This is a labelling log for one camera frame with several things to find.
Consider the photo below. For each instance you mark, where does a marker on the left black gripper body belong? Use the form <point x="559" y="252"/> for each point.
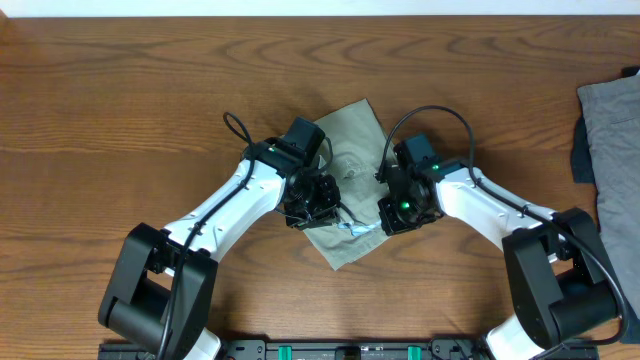
<point x="314" y="205"/>

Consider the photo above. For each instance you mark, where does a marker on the grey folded garment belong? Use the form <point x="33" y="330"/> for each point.
<point x="611" y="114"/>

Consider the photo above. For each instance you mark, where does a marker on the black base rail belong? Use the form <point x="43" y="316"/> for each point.
<point x="437" y="349"/>

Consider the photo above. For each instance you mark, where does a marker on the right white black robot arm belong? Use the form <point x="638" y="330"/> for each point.
<point x="561" y="280"/>

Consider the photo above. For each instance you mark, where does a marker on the dark folded cloth pile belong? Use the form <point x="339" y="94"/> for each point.
<point x="582" y="172"/>

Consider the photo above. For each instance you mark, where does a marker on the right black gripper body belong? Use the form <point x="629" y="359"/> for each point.
<point x="405" y="213"/>

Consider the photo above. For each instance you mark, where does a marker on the khaki green shorts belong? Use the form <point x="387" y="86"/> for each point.
<point x="357" y="145"/>

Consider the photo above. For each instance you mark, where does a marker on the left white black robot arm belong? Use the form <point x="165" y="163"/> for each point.
<point x="160" y="290"/>

